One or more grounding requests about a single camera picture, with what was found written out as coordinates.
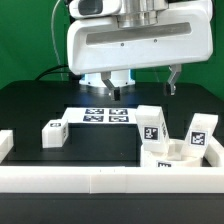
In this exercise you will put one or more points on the white U-shaped fence frame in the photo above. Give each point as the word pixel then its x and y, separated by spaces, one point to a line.
pixel 40 179

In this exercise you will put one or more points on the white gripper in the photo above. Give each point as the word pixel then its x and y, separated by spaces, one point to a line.
pixel 143 33

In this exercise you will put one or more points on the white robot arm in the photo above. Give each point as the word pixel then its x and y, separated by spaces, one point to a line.
pixel 110 38

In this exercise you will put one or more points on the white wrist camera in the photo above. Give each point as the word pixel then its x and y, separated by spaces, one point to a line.
pixel 93 8

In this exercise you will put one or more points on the white sheet with tags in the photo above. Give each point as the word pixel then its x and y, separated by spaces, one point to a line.
pixel 100 115

